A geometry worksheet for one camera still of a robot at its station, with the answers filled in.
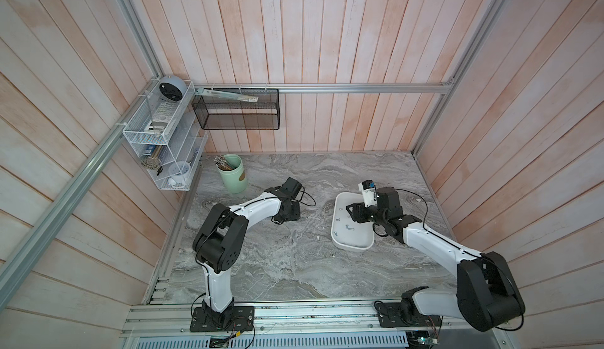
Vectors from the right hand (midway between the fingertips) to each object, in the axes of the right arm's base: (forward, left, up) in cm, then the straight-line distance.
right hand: (352, 204), depth 90 cm
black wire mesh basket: (+40, +57, +14) cm, 71 cm away
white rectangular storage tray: (-7, +2, -10) cm, 12 cm away
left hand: (-3, +23, -7) cm, 25 cm away
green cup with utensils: (+12, +49, +2) cm, 50 cm away
